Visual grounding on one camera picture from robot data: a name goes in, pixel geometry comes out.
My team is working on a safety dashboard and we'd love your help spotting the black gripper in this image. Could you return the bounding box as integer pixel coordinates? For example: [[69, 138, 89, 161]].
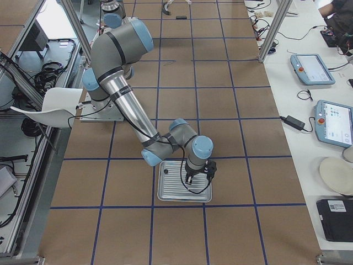
[[185, 169, 203, 184]]

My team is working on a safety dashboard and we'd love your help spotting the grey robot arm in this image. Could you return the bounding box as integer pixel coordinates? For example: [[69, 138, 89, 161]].
[[91, 19, 217, 184], [92, 1, 140, 82]]

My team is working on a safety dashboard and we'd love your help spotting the ribbed metal tray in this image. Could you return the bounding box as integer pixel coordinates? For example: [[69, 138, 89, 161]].
[[157, 161, 212, 203]]

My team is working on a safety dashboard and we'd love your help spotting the black power adapter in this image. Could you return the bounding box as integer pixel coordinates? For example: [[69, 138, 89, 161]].
[[280, 115, 307, 131]]

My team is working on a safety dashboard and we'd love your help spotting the white plastic chair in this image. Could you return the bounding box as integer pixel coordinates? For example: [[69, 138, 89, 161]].
[[10, 87, 83, 155]]

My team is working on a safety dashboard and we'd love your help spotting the white plate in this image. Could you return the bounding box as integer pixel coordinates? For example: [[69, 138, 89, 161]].
[[319, 157, 352, 196]]

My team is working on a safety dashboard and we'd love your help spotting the blue teach pendant near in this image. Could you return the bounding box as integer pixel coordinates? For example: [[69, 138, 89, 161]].
[[314, 100, 352, 148]]

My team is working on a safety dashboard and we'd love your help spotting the blue teach pendant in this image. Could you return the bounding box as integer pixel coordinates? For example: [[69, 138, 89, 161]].
[[314, 100, 352, 148], [290, 54, 335, 86]]

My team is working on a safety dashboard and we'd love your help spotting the black laptop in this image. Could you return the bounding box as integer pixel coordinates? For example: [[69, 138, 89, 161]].
[[316, 199, 352, 242]]

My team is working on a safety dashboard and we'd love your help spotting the black brake pad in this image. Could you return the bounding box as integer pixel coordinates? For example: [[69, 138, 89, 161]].
[[175, 15, 187, 20]]

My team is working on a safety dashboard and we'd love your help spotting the blue teach pendant far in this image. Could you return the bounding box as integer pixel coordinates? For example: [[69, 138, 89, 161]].
[[290, 54, 335, 86]]

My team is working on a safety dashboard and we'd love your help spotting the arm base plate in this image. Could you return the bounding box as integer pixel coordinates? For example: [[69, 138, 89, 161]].
[[79, 94, 124, 122]]

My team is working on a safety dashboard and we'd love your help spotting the aluminium frame post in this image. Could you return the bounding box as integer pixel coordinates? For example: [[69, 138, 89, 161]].
[[258, 0, 292, 63]]

